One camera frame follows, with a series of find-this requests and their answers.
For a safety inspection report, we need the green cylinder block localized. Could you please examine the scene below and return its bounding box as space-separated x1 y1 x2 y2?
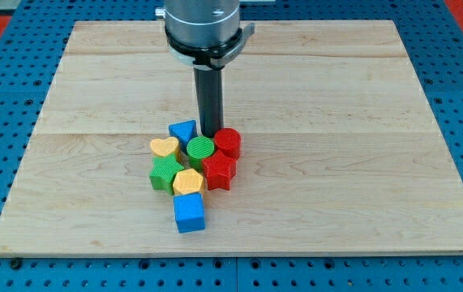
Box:
186 135 215 172

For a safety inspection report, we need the wooden board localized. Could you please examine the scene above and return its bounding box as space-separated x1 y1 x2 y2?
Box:
0 20 463 258

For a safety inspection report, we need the yellow heart block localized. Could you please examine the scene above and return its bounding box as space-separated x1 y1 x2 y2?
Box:
149 136 181 161

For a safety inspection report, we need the red cylinder block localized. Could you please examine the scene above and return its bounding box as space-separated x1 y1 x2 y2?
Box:
214 128 242 160

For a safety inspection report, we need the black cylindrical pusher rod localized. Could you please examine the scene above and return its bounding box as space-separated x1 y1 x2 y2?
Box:
194 68 224 138

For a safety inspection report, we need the blue triangle block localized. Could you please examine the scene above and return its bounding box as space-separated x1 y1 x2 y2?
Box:
168 120 197 153

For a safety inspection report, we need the green star block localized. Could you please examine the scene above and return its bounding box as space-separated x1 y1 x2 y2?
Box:
149 154 185 195

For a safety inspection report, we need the yellow hexagon block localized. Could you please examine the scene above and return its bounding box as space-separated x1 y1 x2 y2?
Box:
173 169 206 195

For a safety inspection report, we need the red star block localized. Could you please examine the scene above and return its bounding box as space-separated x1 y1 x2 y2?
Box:
202 150 237 191

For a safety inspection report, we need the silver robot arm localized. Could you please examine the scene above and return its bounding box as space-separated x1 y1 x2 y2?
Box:
164 0 240 48

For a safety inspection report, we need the blue cube block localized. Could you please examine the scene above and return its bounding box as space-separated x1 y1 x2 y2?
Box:
174 192 205 233

